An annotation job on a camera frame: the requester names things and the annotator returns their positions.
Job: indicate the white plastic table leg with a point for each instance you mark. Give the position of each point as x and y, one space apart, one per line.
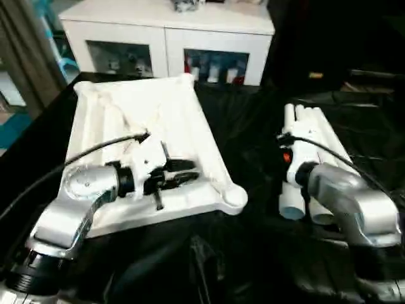
335 139
308 115
319 217
291 202

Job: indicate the white plastic table top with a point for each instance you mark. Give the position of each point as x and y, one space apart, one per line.
110 111

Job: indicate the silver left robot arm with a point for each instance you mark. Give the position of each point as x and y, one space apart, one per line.
76 190

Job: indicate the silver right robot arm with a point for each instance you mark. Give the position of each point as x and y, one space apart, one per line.
364 206

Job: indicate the white bottle with dark cap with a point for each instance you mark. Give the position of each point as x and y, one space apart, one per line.
194 71

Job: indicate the black plastic mat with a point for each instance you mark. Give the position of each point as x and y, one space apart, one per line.
253 253

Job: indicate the white cabinet with glass doors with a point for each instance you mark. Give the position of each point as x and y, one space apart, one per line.
164 35

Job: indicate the blue floor mat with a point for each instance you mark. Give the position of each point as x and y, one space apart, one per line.
14 130

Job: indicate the dark grey device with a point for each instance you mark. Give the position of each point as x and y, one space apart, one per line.
186 5

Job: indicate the teal plastic stool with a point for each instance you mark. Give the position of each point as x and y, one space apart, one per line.
60 47

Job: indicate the grey curtain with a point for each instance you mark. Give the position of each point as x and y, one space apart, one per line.
22 63

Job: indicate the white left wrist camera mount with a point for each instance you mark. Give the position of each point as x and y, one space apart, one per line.
145 158

